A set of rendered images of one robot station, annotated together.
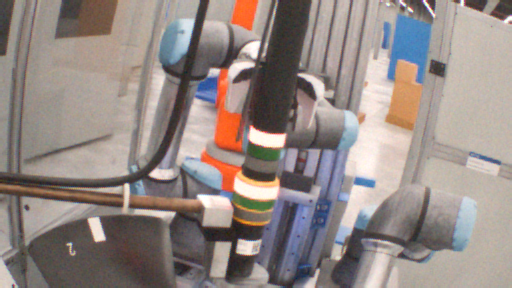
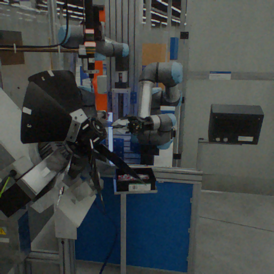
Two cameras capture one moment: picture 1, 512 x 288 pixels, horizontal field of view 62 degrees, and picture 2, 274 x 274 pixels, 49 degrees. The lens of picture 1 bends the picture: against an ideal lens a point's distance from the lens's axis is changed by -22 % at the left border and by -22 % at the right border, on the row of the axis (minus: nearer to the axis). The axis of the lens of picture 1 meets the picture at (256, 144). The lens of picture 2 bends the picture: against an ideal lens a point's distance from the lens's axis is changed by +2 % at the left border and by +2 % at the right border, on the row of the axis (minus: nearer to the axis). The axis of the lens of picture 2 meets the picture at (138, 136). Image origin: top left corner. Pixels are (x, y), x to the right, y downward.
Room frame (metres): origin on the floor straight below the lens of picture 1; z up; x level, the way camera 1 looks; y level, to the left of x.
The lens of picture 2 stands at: (-0.85, -0.16, 1.57)
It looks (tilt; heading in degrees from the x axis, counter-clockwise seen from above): 17 degrees down; 357
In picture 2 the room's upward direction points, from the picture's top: 1 degrees clockwise
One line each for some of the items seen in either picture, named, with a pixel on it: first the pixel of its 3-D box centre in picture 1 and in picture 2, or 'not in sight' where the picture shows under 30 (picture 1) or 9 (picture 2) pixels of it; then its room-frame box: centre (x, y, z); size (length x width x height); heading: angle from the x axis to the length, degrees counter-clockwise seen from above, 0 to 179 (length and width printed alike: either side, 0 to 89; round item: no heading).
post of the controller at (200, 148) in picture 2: not in sight; (199, 154); (0.76, -0.60, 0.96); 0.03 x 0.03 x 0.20; 79
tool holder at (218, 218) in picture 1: (235, 243); (88, 61); (0.50, 0.00, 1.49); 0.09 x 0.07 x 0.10; 114
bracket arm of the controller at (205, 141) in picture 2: not in sight; (219, 142); (0.74, -0.70, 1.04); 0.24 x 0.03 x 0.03; 79
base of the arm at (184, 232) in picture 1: (194, 224); (87, 109); (1.37, 0.13, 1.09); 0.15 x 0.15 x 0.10
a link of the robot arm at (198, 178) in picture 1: (197, 187); (85, 94); (1.37, 0.13, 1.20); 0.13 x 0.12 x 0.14; 121
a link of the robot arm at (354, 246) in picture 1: (374, 231); (153, 97); (1.29, -0.37, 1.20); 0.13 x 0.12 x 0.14; 78
